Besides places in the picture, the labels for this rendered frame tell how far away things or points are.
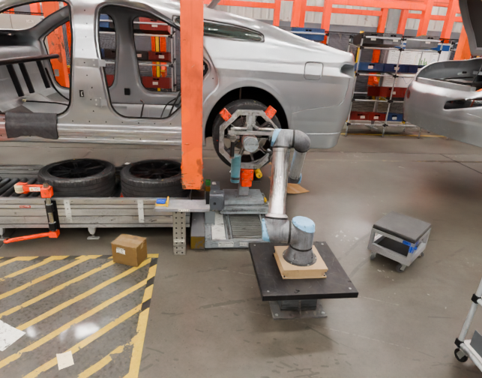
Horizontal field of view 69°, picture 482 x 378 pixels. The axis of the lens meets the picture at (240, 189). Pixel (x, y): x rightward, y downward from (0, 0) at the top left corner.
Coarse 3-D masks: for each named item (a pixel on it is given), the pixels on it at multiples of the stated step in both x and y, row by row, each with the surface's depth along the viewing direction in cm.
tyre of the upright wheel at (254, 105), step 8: (232, 104) 321; (240, 104) 315; (248, 104) 316; (256, 104) 317; (264, 104) 334; (232, 112) 317; (216, 120) 326; (224, 120) 319; (272, 120) 324; (216, 128) 321; (280, 128) 328; (216, 136) 324; (216, 144) 327; (216, 152) 331; (224, 160) 334
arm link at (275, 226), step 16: (272, 144) 229; (288, 144) 227; (272, 160) 230; (288, 160) 228; (272, 176) 228; (272, 192) 227; (272, 208) 226; (272, 224) 224; (288, 224) 225; (272, 240) 226
